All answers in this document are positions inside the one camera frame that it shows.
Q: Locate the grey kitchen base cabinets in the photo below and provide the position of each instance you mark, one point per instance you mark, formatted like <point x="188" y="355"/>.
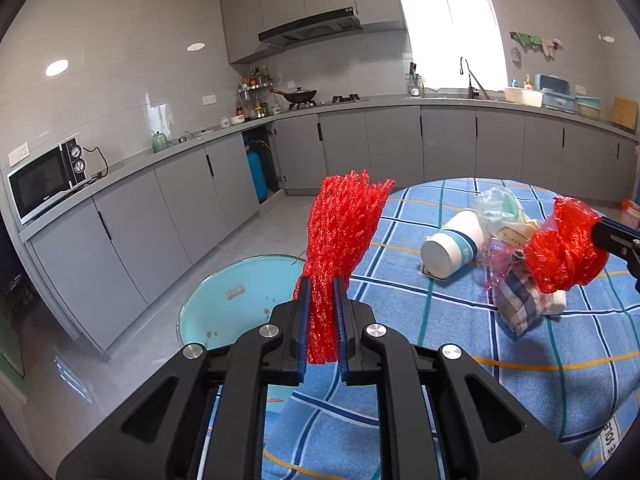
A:
<point x="390" y="145"/>

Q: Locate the blue dish box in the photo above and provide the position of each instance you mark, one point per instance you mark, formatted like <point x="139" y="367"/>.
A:
<point x="555" y="92"/>

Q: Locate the bright window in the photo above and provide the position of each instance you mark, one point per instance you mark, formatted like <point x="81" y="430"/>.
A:
<point x="450" y="40"/>

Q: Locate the pink plastic bag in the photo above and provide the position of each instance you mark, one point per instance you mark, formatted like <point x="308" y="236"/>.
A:
<point x="500" y="272"/>

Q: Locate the hanging kitchen cloths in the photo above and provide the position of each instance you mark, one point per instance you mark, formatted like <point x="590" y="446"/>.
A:
<point x="530" y="40"/>

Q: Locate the white paper cup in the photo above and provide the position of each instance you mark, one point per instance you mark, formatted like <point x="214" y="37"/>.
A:
<point x="450" y="252"/>

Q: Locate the black sink faucet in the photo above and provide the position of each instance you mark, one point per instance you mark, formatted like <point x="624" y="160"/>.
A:
<point x="472" y="92"/>

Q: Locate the white bucket with red bag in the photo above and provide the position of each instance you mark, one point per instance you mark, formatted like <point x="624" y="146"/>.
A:
<point x="631" y="206"/>

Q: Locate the clear plastic bag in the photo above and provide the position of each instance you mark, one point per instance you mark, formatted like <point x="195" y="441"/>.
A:
<point x="500" y="210"/>

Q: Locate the black wok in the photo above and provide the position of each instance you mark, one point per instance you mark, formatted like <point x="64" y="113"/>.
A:
<point x="302" y="95"/>

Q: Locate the white wall switch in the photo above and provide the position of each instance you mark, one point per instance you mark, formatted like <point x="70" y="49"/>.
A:
<point x="209" y="99"/>

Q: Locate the red plastic bag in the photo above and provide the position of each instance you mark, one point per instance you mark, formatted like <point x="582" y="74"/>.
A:
<point x="565" y="255"/>

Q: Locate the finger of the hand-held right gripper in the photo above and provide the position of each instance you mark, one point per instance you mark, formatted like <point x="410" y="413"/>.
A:
<point x="634" y="267"/>
<point x="617" y="235"/>

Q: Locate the plaid rag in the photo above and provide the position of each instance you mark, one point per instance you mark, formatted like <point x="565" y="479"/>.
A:
<point x="520" y="305"/>

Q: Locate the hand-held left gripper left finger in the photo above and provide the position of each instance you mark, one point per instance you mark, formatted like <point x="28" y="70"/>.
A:
<point x="302" y="350"/>

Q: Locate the white microwave oven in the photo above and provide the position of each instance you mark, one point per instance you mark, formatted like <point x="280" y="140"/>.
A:
<point x="40" y="185"/>

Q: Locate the light blue trash bin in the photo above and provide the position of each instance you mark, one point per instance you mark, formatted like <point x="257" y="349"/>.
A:
<point x="235" y="305"/>

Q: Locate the white plastic basin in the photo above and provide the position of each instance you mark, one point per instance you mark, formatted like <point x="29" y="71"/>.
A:
<point x="522" y="96"/>

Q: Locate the green kettle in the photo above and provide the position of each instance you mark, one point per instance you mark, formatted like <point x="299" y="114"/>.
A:
<point x="160" y="144"/>

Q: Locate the wooden cutting board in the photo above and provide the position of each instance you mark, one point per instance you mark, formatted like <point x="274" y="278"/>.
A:
<point x="625" y="112"/>

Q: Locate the green plastic basin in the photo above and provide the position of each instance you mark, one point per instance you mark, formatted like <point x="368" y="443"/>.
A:
<point x="587" y="109"/>

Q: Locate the black range hood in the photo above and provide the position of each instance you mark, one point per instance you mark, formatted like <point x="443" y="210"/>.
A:
<point x="310" y="27"/>

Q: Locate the black gas stove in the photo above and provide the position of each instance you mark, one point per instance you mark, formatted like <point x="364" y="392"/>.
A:
<point x="347" y="97"/>

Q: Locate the blue water filter tank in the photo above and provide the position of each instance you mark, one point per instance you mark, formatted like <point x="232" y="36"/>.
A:
<point x="257" y="175"/>

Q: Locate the knife holder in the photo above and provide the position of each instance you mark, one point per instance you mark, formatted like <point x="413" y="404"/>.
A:
<point x="415" y="87"/>

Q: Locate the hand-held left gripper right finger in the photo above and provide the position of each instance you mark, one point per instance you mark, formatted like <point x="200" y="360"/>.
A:
<point x="340" y="350"/>

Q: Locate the white wall socket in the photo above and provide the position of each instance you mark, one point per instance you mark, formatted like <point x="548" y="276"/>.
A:
<point x="19" y="154"/>

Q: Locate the red foam mesh net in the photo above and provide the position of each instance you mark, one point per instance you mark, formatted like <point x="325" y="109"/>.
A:
<point x="340" y="230"/>

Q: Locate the hanging round plate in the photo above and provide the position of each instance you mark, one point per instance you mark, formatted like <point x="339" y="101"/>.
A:
<point x="516" y="54"/>

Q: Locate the metal spice rack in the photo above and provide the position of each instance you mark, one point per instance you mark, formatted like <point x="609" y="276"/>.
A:
<point x="252" y="95"/>

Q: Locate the soap bottle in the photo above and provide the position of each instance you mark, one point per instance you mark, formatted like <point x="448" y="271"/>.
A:
<point x="528" y="83"/>

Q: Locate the blue plaid tablecloth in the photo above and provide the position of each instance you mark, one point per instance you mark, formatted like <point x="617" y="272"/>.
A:
<point x="450" y="320"/>

